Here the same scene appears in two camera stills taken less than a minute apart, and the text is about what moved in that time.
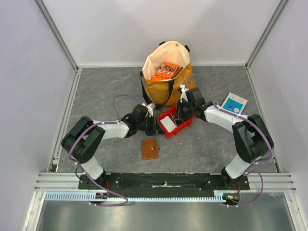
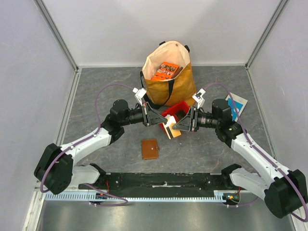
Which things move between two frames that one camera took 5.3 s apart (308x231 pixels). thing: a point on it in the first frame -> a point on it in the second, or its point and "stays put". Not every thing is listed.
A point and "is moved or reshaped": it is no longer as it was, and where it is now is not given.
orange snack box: [165, 71] stays put
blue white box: [234, 103] stays put
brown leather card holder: [149, 149] stays put
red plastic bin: [183, 125] is moved or reshaped
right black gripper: [182, 110] -> [193, 120]
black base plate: [164, 183] stays put
